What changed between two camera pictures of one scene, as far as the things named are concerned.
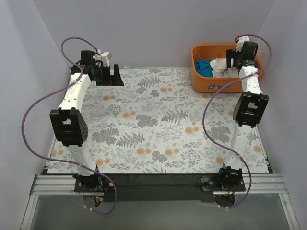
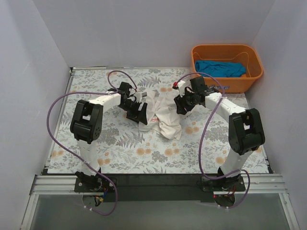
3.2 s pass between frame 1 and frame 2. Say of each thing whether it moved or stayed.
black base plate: stayed
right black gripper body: moved
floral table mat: stayed
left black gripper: moved
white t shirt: moved
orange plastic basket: stayed
